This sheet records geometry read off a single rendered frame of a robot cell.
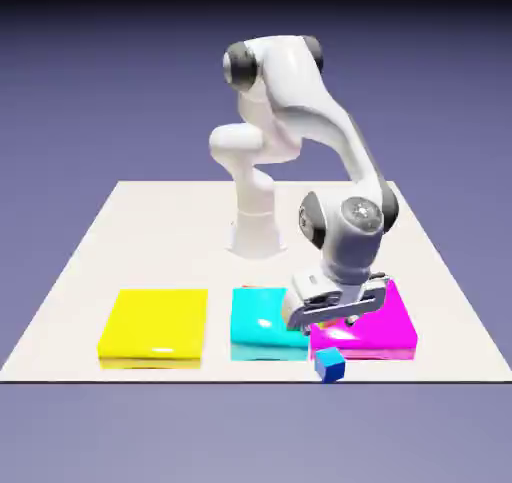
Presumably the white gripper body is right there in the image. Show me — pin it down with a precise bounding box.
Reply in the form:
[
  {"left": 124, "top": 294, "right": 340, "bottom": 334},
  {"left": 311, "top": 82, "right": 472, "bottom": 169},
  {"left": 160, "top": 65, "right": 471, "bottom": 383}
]
[{"left": 281, "top": 273, "right": 390, "bottom": 332}]

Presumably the small blue cube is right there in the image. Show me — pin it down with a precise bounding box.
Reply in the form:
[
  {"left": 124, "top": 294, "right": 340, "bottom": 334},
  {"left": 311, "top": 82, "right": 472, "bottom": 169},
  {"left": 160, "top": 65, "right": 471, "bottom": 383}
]
[{"left": 314, "top": 346, "right": 346, "bottom": 384}]

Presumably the large magenta box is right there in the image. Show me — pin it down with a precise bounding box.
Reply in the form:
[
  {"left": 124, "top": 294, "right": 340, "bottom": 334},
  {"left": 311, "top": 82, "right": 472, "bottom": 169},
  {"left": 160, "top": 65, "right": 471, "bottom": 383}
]
[{"left": 308, "top": 278, "right": 419, "bottom": 361}]

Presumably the large cyan box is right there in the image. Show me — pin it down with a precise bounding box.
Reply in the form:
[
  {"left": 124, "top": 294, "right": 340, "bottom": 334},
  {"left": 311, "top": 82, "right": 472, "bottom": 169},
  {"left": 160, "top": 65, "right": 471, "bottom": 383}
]
[{"left": 230, "top": 286, "right": 311, "bottom": 362}]

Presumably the large yellow box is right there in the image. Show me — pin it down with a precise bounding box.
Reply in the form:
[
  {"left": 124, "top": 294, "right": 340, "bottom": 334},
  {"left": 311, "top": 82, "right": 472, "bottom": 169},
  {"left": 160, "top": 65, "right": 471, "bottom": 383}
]
[{"left": 97, "top": 288, "right": 209, "bottom": 370}]

